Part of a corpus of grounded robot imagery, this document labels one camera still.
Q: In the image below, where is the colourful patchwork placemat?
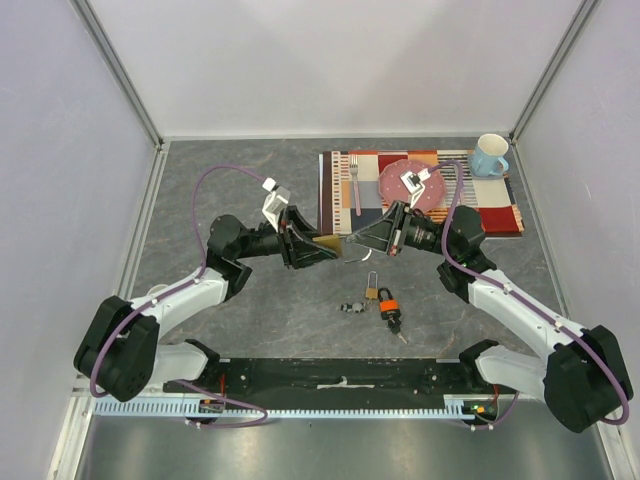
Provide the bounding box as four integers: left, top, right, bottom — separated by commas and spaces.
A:
318, 150, 525, 237

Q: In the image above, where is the light blue mug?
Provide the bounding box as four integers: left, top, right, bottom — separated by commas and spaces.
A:
469, 133, 509, 178

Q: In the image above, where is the large brass padlock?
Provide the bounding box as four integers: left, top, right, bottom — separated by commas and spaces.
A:
312, 234, 373, 264

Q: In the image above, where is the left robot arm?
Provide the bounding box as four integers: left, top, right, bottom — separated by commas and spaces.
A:
73, 206, 341, 402

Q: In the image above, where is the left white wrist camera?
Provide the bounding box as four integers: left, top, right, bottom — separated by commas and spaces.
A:
262, 177, 291, 230

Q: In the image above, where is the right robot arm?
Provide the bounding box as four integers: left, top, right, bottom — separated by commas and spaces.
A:
347, 201, 633, 433

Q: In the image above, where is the orange black padlock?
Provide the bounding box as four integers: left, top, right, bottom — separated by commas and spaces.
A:
378, 287, 401, 321

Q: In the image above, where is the small brass padlock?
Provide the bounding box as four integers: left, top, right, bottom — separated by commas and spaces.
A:
365, 271, 379, 301

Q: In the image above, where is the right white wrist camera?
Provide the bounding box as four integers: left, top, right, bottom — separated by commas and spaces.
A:
400, 168, 431, 208

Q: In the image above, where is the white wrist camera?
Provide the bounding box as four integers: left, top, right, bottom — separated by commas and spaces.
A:
262, 177, 291, 230
400, 168, 431, 208

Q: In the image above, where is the pink handled fork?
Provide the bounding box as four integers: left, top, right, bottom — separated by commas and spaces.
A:
349, 154, 362, 216

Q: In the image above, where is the light blue cable duct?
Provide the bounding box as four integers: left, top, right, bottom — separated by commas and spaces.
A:
93, 394, 491, 420

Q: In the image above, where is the pink dotted plate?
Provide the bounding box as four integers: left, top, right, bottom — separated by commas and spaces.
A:
379, 159, 446, 213

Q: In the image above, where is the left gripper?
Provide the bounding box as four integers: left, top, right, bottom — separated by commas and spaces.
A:
236, 206, 338, 270

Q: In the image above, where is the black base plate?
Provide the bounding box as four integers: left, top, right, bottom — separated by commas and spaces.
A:
191, 358, 514, 409

